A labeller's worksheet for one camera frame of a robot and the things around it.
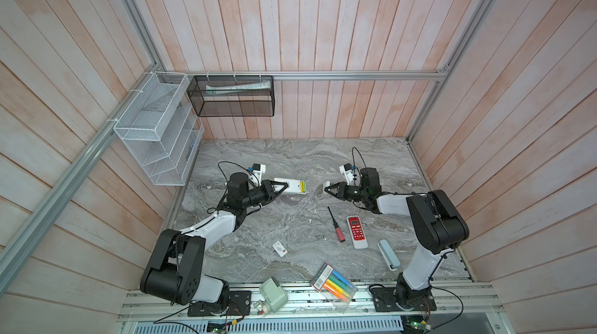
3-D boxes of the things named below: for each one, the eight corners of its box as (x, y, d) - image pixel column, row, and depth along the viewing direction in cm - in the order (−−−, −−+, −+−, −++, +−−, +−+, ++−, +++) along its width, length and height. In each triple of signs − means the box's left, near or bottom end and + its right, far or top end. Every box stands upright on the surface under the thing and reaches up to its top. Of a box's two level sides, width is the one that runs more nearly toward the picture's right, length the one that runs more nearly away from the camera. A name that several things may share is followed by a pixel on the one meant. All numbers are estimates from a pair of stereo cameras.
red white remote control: (351, 248, 87) (352, 247, 85) (346, 217, 95) (347, 215, 93) (367, 248, 87) (368, 247, 85) (360, 217, 95) (361, 215, 93)
